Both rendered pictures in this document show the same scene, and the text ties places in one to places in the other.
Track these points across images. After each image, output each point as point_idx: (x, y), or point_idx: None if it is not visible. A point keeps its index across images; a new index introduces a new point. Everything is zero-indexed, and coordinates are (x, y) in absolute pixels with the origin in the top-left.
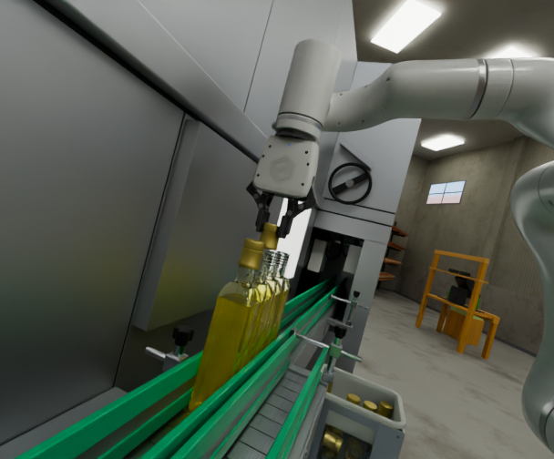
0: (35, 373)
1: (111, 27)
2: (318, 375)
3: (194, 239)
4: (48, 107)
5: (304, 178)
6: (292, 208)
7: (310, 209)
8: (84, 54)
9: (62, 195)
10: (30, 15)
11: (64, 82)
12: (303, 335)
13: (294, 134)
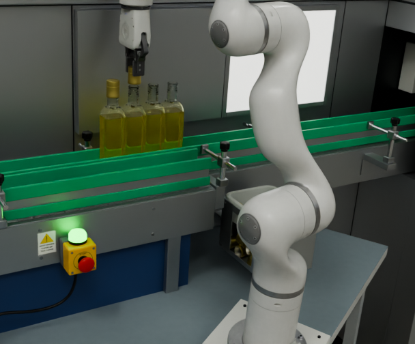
0: (27, 146)
1: (10, 0)
2: (183, 172)
3: (100, 79)
4: (0, 39)
5: (132, 36)
6: (135, 55)
7: (331, 11)
8: (7, 12)
9: (16, 70)
10: None
11: (3, 27)
12: (209, 150)
13: (123, 7)
